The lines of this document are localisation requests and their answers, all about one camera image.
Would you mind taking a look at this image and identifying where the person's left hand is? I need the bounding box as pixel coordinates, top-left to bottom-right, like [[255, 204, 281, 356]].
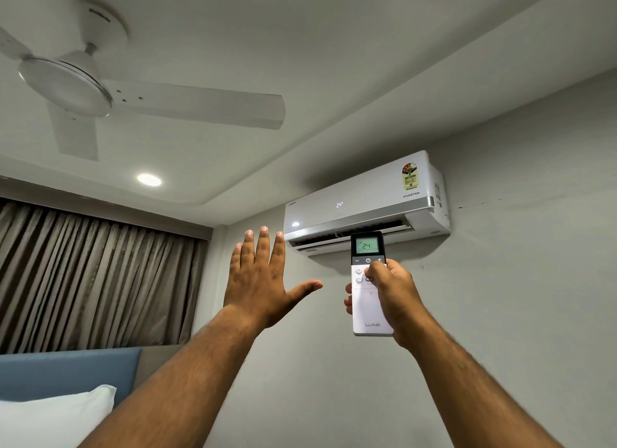
[[223, 226, 324, 330]]

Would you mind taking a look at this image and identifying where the person's right hand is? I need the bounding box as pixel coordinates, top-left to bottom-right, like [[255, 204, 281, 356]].
[[344, 259, 431, 352]]

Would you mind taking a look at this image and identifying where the white air conditioner remote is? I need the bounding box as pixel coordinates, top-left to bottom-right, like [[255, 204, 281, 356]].
[[350, 231, 395, 338]]

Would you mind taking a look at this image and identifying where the person's right forearm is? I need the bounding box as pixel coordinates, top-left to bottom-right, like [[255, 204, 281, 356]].
[[393, 309, 565, 448]]

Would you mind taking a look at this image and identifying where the person's left forearm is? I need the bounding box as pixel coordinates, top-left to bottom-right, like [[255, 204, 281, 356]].
[[77, 305, 271, 448]]

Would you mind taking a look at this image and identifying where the grey pleated curtain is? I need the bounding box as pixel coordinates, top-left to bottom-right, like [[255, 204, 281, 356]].
[[0, 197, 209, 356]]

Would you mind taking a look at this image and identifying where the blue padded headboard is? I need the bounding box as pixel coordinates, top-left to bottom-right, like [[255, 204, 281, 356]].
[[0, 346, 143, 406]]

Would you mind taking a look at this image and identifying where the white ceiling fan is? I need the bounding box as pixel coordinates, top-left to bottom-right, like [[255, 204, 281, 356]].
[[0, 0, 286, 162]]

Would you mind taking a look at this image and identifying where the white pillow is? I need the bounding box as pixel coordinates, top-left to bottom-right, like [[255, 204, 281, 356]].
[[0, 384, 118, 448]]

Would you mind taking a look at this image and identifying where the white wall air conditioner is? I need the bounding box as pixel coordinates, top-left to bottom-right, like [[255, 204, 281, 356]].
[[283, 150, 452, 256]]

